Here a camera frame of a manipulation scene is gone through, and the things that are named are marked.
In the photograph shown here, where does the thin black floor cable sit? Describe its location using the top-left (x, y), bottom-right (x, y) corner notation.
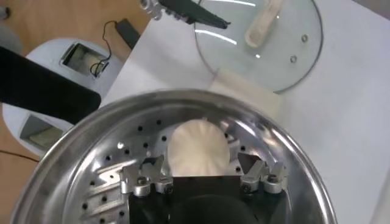
top-left (90, 20), bottom-right (118, 79)

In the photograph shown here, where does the black robot torso link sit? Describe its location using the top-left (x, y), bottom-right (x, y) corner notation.
top-left (0, 45), bottom-right (102, 125)

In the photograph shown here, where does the white steamed baozi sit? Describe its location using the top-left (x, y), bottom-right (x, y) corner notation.
top-left (166, 117), bottom-right (232, 178)

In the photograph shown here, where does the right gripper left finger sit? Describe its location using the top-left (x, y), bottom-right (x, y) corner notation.
top-left (119, 154), bottom-right (174, 198)

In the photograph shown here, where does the black floor power adapter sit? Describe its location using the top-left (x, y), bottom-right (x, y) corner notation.
top-left (115, 18), bottom-right (141, 50)

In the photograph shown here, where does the round glass pot lid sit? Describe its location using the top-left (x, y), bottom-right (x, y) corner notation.
top-left (194, 0), bottom-right (324, 94)

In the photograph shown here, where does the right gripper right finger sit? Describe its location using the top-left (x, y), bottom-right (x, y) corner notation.
top-left (237, 152), bottom-right (289, 195)

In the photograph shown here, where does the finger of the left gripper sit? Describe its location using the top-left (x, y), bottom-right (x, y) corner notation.
top-left (139, 0), bottom-right (232, 30)

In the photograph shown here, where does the perforated steel steamer basket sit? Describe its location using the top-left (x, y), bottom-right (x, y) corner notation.
top-left (10, 68), bottom-right (339, 224)

